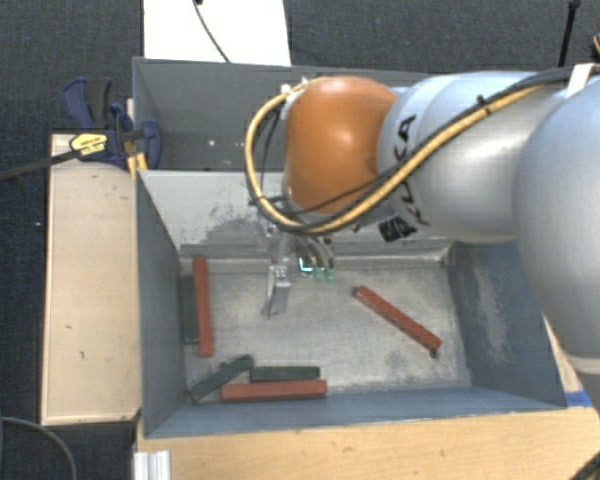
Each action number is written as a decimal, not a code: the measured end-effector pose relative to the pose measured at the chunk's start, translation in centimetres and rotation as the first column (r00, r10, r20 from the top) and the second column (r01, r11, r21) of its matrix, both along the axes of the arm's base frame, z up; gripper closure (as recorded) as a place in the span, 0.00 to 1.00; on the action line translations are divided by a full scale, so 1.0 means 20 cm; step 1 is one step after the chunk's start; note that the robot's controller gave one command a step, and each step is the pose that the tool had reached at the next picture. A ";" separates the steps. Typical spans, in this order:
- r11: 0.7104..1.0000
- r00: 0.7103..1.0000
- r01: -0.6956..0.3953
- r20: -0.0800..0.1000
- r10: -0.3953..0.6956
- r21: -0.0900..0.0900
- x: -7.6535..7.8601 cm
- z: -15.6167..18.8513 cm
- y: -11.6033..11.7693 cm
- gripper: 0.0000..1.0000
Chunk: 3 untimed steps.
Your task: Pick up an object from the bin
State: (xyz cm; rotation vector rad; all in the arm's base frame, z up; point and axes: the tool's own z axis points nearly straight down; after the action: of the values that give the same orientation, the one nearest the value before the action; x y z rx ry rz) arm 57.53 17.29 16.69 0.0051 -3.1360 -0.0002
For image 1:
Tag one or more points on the black cylinder on white bracket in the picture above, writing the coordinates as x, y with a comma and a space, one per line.
396, 229

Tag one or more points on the red-brown flat block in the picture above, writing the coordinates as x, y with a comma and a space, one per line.
397, 318
274, 391
203, 308

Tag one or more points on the dark green flat block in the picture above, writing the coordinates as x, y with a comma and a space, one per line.
190, 313
285, 373
220, 378

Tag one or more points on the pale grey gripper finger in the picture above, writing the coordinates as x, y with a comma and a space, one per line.
270, 293
282, 298

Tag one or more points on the grey metal bin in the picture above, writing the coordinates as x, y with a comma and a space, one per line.
330, 328

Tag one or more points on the pale wood flat board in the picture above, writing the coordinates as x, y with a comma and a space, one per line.
90, 288

